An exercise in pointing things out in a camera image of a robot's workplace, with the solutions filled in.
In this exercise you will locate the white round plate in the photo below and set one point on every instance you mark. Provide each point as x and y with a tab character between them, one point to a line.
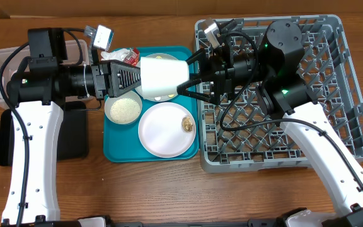
161	133

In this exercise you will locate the grey bowl of rice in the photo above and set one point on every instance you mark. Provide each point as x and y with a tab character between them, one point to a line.
123	110

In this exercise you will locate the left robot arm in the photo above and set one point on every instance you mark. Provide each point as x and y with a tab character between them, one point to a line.
36	96

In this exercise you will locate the yellow plastic spoon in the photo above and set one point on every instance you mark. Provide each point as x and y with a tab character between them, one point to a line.
159	98

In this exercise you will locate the white cup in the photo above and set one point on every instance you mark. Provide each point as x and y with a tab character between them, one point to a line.
162	77

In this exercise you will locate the crumpled white napkin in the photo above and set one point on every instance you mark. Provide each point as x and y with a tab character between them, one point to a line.
119	55

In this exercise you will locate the grey dishwasher rack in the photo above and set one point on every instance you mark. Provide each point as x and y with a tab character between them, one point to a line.
233	137

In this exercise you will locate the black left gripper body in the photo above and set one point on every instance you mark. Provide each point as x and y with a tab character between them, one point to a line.
100	74

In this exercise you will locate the clear plastic bin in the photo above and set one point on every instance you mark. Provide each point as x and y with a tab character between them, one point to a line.
11	68

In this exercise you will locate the brown food scrap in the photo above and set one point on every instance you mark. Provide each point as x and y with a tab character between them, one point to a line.
187	124

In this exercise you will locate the red snack wrapper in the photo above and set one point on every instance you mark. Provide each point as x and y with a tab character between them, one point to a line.
132	57

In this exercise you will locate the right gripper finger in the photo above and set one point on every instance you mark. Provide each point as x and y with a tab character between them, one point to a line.
183	89
199	57

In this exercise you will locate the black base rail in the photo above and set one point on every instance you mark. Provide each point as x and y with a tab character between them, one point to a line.
194	224

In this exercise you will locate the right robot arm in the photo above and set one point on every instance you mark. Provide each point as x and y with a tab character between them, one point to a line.
292	105

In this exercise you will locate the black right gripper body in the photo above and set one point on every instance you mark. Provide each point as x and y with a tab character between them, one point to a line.
232	70

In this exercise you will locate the black plastic tray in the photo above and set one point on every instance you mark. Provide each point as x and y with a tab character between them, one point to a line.
73	136

